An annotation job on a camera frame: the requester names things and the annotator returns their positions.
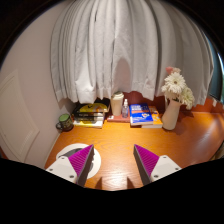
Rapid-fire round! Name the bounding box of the clear spray bottle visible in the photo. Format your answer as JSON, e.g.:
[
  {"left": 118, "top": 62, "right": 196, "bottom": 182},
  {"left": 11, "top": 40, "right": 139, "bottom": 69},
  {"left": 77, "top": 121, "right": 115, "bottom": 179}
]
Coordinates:
[{"left": 121, "top": 98, "right": 130, "bottom": 119}]

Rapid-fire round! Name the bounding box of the yellow and white book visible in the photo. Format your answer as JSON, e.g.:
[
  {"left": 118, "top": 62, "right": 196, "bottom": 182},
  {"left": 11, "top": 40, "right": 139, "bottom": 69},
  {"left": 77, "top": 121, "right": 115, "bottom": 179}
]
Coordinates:
[{"left": 72, "top": 119, "right": 105, "bottom": 129}]

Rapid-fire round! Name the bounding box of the white and grey mouse pad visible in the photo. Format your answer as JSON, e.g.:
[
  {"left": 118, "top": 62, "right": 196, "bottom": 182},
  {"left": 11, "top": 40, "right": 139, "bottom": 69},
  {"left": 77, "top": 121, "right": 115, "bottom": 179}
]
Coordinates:
[{"left": 55, "top": 142, "right": 102, "bottom": 180}]

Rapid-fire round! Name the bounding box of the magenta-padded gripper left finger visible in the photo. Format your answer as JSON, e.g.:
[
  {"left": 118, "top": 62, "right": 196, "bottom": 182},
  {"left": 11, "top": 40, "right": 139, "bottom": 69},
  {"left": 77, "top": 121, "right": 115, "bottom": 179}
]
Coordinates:
[{"left": 44, "top": 144, "right": 95, "bottom": 187}]

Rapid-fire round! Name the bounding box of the cream tumbler with lid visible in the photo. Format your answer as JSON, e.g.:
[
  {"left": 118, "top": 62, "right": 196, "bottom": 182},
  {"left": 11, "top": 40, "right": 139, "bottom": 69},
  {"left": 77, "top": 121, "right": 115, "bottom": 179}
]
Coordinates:
[{"left": 110, "top": 90, "right": 125, "bottom": 117}]

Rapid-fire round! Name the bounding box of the green and black mug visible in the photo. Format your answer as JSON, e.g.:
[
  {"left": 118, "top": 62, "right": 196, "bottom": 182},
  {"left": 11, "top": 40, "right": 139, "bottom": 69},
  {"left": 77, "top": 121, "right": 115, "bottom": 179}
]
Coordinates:
[{"left": 55, "top": 113, "right": 75, "bottom": 133}]

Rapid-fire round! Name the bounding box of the orange and yellow book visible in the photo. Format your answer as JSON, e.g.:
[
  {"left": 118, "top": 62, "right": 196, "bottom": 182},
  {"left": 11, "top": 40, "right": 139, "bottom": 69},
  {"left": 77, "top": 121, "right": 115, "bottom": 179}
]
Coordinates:
[{"left": 141, "top": 105, "right": 164, "bottom": 129}]

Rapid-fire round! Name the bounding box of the white ceramic vase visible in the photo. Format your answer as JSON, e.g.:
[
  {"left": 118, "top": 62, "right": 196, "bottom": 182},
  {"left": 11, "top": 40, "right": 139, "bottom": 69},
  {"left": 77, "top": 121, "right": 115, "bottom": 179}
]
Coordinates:
[{"left": 161, "top": 98, "right": 183, "bottom": 131}]

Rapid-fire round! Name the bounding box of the blue book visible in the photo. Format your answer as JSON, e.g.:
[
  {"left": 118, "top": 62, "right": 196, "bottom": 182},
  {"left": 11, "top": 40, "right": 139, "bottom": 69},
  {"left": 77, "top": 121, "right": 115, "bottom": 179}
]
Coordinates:
[{"left": 129, "top": 103, "right": 154, "bottom": 127}]

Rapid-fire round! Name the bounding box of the dark red book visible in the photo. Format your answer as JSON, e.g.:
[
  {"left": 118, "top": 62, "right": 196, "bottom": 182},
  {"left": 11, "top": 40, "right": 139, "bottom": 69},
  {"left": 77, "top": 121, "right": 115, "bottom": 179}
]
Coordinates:
[{"left": 106, "top": 114, "right": 132, "bottom": 124}]

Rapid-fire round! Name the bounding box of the yellow and black cover book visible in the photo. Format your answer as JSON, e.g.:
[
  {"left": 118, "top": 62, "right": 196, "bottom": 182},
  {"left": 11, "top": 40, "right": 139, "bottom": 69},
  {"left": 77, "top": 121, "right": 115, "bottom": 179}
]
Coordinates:
[{"left": 74, "top": 101, "right": 111, "bottom": 115}]

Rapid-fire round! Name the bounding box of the dark window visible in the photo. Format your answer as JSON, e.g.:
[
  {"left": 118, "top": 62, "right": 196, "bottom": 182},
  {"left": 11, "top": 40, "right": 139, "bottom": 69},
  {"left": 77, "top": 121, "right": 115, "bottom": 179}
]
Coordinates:
[{"left": 206, "top": 33, "right": 224, "bottom": 104}]

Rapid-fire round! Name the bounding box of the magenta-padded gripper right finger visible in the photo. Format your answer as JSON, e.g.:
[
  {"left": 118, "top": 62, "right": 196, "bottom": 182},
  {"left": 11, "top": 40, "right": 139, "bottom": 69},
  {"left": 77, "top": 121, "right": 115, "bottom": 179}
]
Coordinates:
[{"left": 133, "top": 144, "right": 183, "bottom": 185}]

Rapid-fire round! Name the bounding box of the white pleated curtain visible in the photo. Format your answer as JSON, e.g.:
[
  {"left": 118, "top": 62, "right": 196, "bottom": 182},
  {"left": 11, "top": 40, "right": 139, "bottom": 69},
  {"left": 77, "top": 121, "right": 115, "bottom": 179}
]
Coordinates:
[{"left": 49, "top": 0, "right": 215, "bottom": 107}]

